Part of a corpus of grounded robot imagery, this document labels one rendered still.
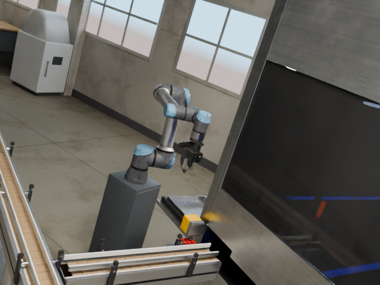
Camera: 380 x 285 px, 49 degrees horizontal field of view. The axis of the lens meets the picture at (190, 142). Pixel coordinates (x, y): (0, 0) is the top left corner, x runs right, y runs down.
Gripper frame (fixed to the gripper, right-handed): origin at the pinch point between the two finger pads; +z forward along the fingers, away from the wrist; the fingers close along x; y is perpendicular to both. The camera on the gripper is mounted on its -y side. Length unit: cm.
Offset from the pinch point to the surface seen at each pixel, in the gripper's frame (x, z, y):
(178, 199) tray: 1.6, 17.8, 1.4
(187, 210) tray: 2.5, 18.8, 10.7
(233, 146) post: -12, -34, 44
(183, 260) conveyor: -30, 14, 58
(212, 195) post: -12.4, -8.4, 42.1
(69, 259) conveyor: -76, 14, 51
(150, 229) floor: 61, 107, -98
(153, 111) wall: 173, 68, -337
